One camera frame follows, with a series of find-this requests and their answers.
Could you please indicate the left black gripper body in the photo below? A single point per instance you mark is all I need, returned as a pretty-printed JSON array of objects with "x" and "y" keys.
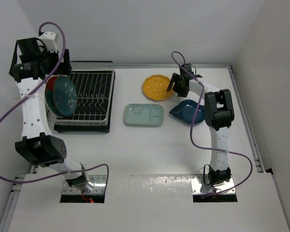
[{"x": 50, "y": 60}]

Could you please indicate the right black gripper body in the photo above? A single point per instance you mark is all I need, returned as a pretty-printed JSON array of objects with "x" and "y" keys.
[{"x": 178, "y": 87}]

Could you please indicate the teal round plate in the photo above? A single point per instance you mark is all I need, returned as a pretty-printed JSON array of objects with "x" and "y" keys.
[{"x": 64, "y": 96}]

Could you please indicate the red blue floral plate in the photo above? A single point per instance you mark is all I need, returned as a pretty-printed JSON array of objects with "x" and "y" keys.
[{"x": 54, "y": 97}]

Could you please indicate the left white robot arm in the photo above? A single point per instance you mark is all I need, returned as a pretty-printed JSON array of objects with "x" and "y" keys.
[{"x": 38, "y": 146}]

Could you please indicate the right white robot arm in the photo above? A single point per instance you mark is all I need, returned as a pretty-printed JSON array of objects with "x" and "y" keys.
[{"x": 218, "y": 115}]

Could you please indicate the dark blue leaf dish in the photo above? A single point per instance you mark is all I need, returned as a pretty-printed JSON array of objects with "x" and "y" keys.
[{"x": 185, "y": 111}]

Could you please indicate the yellow dotted plate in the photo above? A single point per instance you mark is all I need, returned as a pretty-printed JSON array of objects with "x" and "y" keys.
[{"x": 155, "y": 88}]

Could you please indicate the black drip tray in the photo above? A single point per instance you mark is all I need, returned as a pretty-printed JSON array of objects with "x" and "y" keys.
[{"x": 84, "y": 66}]

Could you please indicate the light green divided tray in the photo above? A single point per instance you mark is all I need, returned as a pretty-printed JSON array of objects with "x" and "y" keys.
[{"x": 138, "y": 114}]

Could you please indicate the wire dish rack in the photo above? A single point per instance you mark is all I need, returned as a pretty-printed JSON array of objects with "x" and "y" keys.
[{"x": 94, "y": 98}]

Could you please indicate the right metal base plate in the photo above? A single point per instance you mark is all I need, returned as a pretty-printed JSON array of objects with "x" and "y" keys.
[{"x": 199, "y": 187}]

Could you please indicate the metal base plate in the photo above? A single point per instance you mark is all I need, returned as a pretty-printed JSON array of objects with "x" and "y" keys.
[
  {"x": 199, "y": 187},
  {"x": 95, "y": 186}
]

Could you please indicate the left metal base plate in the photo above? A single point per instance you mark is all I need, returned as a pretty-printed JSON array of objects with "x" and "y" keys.
[{"x": 95, "y": 186}]

